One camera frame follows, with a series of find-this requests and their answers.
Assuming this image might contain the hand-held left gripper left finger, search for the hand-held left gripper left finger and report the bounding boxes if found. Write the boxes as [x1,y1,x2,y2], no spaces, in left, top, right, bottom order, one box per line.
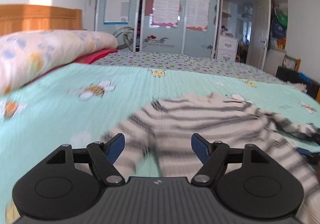
[46,133,125,187]

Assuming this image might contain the sliding door wardrobe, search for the sliding door wardrobe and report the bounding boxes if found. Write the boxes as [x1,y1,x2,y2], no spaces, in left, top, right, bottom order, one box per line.
[95,0,277,57]

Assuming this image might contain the wooden headboard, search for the wooden headboard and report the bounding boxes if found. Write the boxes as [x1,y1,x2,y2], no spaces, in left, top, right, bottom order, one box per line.
[0,4,83,37]

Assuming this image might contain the white door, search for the white door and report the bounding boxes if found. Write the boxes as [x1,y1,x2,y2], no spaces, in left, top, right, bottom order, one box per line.
[246,0,272,70]

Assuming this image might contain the white cloth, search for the white cloth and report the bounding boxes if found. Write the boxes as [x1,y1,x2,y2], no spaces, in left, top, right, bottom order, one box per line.
[287,81,308,92]

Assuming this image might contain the grey hoop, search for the grey hoop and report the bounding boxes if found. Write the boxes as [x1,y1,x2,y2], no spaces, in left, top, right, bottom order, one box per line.
[112,27,136,51]

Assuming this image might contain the hanging bags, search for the hanging bags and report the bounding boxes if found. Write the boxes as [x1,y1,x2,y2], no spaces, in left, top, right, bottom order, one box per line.
[270,1,288,50]

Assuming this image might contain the black armchair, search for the black armchair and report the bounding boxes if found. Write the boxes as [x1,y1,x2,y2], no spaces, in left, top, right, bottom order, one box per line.
[276,66,320,103]

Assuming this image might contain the blue framed poster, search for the blue framed poster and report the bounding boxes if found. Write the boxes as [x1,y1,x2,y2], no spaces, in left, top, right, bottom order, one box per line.
[103,0,132,25]

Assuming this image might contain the floral pillow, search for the floral pillow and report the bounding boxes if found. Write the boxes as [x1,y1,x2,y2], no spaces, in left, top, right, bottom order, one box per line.
[0,29,118,95]

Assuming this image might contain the white shelf drawer unit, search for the white shelf drawer unit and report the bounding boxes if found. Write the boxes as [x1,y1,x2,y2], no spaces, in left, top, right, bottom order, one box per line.
[217,0,239,61]

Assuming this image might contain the pink framed poster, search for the pink framed poster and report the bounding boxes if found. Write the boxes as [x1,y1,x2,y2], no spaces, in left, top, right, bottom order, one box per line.
[149,0,182,28]

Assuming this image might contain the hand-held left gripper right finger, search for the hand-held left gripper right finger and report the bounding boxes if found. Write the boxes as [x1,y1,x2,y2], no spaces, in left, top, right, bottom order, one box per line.
[191,133,275,186]

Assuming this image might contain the red pillow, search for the red pillow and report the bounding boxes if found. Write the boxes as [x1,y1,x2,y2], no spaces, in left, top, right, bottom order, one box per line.
[73,49,118,65]

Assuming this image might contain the green bee print quilt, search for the green bee print quilt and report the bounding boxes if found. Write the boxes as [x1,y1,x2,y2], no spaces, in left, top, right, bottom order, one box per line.
[0,63,320,224]

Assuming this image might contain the orange framed poster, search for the orange framed poster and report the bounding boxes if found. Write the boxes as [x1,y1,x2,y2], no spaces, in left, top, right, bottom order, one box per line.
[186,0,210,32]

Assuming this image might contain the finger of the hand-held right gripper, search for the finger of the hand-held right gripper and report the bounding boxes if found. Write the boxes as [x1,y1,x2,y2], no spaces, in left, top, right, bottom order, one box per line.
[299,123,320,142]
[296,148,320,164]

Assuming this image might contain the white black striped sweater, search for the white black striped sweater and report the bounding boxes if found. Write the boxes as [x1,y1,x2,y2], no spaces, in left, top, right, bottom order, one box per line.
[102,92,320,224]

